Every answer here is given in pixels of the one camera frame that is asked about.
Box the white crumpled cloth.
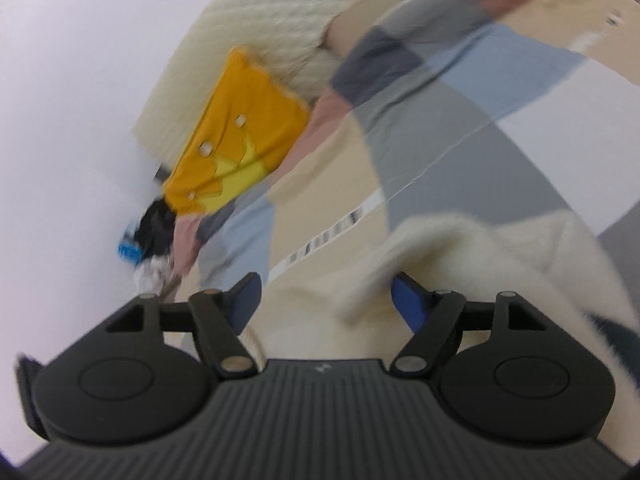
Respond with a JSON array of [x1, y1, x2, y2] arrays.
[[133, 254, 174, 294]]

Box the yellow crown pillow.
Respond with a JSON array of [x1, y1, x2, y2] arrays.
[[162, 46, 311, 217]]

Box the black clothing on nightstand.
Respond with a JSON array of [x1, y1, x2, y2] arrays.
[[137, 199, 179, 259]]

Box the cream quilted headboard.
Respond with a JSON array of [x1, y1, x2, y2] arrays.
[[131, 0, 418, 177]]

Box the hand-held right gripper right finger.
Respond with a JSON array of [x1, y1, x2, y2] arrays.
[[390, 272, 548, 379]]

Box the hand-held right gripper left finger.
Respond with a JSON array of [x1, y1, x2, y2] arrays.
[[105, 272, 263, 379]]

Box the cream and dark teal sweater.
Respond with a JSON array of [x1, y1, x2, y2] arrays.
[[244, 209, 640, 453]]

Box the patchwork checked quilt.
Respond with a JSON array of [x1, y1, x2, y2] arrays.
[[170, 0, 640, 361]]

